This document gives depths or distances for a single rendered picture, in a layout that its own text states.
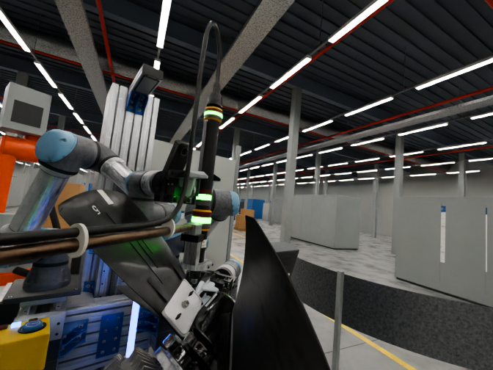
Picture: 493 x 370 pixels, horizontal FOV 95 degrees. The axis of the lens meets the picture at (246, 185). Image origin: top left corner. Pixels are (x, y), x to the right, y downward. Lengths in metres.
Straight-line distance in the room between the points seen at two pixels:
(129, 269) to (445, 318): 2.05
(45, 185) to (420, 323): 2.26
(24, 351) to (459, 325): 2.21
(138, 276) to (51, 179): 0.66
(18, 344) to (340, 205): 10.03
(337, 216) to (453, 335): 8.28
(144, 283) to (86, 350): 0.95
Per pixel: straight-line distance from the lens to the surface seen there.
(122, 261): 0.42
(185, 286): 0.50
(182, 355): 0.46
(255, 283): 0.26
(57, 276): 1.25
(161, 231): 0.39
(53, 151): 0.96
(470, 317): 2.24
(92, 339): 1.35
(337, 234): 10.30
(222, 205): 0.99
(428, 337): 2.23
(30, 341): 0.86
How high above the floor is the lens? 1.44
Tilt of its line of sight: 5 degrees up
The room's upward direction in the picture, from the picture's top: 6 degrees clockwise
